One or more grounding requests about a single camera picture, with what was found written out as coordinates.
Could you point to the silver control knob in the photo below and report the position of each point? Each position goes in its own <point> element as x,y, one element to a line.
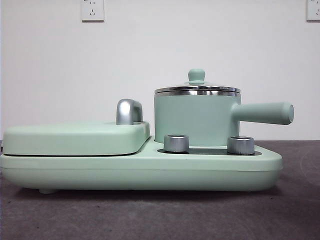
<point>240,145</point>
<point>176,143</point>

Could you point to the mint green breakfast machine base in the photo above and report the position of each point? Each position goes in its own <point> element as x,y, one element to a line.
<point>75,172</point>

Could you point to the glass lid with green knob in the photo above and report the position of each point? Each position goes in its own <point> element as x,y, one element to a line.
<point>196,75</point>

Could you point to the white wall socket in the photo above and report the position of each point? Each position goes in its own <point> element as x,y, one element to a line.
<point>92,11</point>
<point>313,10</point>

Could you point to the mint green hinged griddle cover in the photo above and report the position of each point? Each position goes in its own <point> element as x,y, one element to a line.
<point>62,140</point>

